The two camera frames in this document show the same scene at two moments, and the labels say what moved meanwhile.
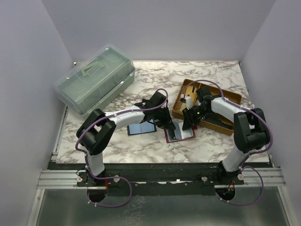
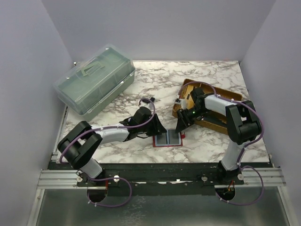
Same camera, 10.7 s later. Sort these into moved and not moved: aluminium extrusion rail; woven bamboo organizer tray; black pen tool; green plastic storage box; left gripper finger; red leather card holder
Moved: red leather card holder; left gripper finger
Not moved: black pen tool; aluminium extrusion rail; woven bamboo organizer tray; green plastic storage box
